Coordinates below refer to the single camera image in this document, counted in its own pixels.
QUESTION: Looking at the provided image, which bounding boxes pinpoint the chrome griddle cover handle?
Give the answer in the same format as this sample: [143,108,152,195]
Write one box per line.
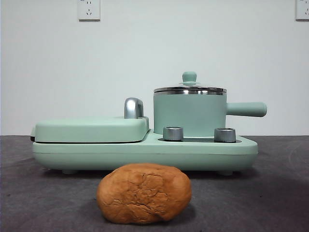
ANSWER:
[124,97,145,119]

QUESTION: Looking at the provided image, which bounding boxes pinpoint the silver control knob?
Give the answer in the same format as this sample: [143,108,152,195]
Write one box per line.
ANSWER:
[163,126,184,141]
[214,127,237,143]

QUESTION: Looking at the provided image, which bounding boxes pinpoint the mint green pot with handle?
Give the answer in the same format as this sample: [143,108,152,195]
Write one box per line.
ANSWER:
[153,88,267,140]

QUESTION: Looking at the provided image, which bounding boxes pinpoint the brown potato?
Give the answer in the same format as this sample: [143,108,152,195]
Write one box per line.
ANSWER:
[96,163,193,224]

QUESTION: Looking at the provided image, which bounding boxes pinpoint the white wall socket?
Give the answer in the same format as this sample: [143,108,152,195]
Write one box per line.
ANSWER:
[77,0,101,21]
[295,0,309,21]

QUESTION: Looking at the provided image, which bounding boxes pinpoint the glass lid with green knob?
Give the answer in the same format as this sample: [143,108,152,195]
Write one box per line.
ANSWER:
[154,71,227,93]

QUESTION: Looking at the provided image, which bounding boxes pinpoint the mint green griddle cover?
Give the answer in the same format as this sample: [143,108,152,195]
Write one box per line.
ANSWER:
[30,116,150,143]

